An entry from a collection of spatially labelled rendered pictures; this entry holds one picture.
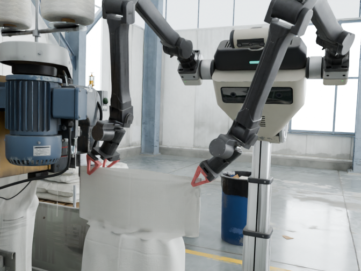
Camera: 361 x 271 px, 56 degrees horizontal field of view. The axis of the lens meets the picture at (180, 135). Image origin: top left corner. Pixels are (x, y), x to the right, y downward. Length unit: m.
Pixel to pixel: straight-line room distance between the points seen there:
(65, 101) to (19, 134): 0.15
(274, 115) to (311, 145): 7.59
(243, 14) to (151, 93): 3.30
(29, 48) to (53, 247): 1.27
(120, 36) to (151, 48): 9.02
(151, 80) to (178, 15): 1.98
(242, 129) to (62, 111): 0.53
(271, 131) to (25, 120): 1.03
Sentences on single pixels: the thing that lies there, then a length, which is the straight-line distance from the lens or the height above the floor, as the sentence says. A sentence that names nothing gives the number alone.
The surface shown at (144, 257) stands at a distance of 1.23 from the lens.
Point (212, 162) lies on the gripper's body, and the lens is 1.11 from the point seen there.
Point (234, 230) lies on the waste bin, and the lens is 3.43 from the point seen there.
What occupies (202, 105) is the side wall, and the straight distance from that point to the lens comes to 9.62.
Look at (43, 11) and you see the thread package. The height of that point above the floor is 1.54.
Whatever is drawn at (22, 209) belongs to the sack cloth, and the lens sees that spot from 1.61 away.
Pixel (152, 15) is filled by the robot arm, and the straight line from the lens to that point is 1.28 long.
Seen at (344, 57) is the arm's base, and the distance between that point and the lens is 1.40.
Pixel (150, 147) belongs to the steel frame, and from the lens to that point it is 10.03.
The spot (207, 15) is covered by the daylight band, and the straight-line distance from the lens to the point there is 10.00.
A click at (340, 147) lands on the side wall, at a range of 9.11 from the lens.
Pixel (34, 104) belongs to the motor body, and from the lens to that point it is 1.01.
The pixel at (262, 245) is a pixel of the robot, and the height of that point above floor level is 0.64.
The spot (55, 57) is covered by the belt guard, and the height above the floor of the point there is 1.38.
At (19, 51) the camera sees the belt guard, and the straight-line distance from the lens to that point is 1.01.
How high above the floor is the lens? 1.24
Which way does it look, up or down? 4 degrees down
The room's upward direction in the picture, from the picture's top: 2 degrees clockwise
